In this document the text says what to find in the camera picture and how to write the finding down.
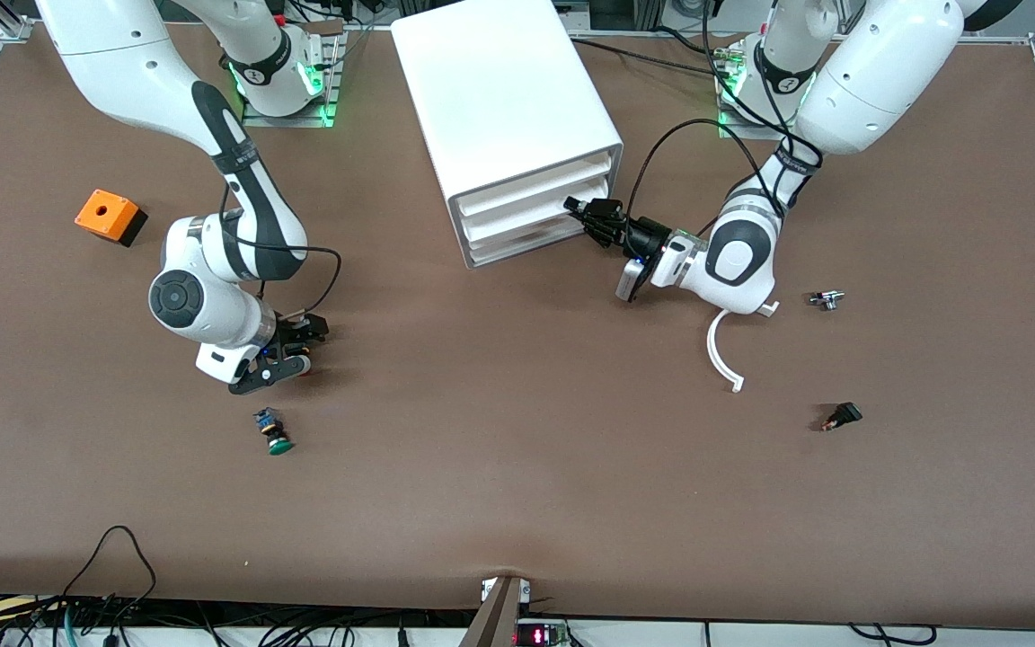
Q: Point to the green push button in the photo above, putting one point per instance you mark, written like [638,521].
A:
[277,440]

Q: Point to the orange button enclosure box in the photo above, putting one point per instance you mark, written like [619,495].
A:
[104,214]

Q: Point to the black right camera bracket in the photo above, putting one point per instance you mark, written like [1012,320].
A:
[252,382]

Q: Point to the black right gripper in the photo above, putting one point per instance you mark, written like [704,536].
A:
[294,335]

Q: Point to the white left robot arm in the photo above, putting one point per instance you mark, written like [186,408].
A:
[877,81]

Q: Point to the wooden camera post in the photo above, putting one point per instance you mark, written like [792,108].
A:
[495,620]

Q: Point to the small silver toggle switch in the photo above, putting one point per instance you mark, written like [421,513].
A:
[827,300]

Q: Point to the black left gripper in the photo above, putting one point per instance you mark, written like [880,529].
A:
[642,237]

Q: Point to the white post clamp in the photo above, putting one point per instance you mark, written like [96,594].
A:
[485,589]

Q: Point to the red digit display module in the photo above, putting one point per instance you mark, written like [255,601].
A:
[540,636]

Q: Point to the black rocker switch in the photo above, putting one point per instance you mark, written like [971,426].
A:
[845,414]

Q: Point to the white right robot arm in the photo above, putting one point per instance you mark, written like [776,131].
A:
[122,54]

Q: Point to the white curved plastic arc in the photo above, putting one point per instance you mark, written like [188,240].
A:
[712,355]

